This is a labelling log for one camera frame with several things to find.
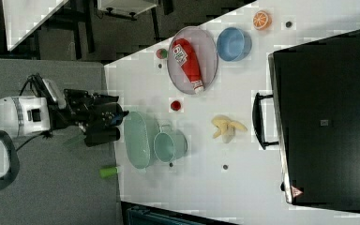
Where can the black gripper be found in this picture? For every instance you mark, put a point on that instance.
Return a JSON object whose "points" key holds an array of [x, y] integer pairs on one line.
{"points": [[97, 115]]}

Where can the yellow plush peeled banana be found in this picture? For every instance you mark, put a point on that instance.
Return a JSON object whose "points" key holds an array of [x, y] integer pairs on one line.
{"points": [[226, 127]]}

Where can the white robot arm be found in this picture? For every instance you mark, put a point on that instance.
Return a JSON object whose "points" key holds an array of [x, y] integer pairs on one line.
{"points": [[26, 116]]}

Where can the green mug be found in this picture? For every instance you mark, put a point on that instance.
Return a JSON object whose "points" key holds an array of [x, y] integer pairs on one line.
{"points": [[170, 144]]}

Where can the green oval colander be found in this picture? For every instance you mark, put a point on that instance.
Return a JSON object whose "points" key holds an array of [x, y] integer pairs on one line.
{"points": [[140, 130]]}

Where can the green pear toy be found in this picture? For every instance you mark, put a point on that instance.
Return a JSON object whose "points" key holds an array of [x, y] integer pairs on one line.
{"points": [[108, 172]]}

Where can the red strawberry toy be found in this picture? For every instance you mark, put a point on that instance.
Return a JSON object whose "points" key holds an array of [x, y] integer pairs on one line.
{"points": [[176, 105]]}

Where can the red green radish toy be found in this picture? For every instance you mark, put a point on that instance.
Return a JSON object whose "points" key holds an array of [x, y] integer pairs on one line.
{"points": [[162, 53]]}

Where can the red ketchup bottle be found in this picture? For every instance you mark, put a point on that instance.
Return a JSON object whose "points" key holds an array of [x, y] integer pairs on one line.
{"points": [[186, 57]]}

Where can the blue bowl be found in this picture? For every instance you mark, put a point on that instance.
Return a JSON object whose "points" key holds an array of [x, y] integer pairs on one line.
{"points": [[233, 44]]}

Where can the orange slice toy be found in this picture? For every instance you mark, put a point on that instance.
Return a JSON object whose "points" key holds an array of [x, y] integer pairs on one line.
{"points": [[261, 20]]}

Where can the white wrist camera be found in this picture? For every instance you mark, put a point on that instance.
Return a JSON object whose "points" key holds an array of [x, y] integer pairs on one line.
{"points": [[55, 93]]}

